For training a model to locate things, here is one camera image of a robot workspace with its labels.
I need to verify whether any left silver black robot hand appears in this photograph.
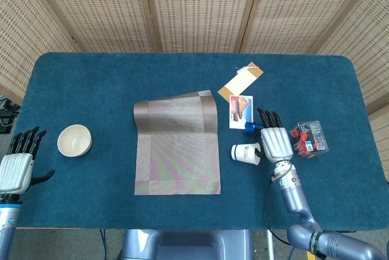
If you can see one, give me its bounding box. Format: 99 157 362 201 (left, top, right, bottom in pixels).
0 126 56 196

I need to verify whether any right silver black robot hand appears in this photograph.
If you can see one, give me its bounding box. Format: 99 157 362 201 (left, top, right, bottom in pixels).
254 108 294 163

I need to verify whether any white paper cup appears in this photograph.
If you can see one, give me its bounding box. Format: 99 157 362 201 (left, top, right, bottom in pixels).
230 142 263 166

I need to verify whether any white ceramic bowl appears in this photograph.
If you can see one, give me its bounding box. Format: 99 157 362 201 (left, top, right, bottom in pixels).
57 124 92 157

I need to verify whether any brown woven placemat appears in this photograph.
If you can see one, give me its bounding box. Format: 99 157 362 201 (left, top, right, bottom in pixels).
133 89 222 196

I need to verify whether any blue foil snack packet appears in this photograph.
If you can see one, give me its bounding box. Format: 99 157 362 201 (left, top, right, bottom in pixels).
244 121 265 135

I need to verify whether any clear box with red parts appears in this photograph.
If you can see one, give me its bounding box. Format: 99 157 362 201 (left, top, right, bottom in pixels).
289 120 329 160

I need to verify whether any photo postcard with red building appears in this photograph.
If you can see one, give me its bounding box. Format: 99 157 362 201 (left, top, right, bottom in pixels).
229 95 254 129

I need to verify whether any brown and white paper tag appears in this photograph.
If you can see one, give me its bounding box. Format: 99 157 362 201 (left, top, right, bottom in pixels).
217 61 264 102

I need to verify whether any white table leg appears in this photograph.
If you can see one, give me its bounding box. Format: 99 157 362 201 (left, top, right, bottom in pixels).
266 229 276 260

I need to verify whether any blue table cloth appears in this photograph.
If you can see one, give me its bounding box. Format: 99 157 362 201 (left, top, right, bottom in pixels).
0 52 389 231

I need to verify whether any blue-grey robot torso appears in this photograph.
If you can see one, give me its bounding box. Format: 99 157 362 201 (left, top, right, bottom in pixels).
121 228 253 260

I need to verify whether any bamboo folding screen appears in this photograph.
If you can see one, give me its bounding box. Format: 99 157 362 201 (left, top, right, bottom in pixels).
0 0 389 182

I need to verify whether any black equipment with cables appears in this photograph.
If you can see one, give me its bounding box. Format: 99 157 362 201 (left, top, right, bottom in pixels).
0 95 21 135

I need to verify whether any black cable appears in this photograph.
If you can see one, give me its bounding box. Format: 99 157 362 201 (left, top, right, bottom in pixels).
263 177 292 247

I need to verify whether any blue cable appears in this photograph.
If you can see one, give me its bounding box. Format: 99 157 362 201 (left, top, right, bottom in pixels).
99 228 107 260

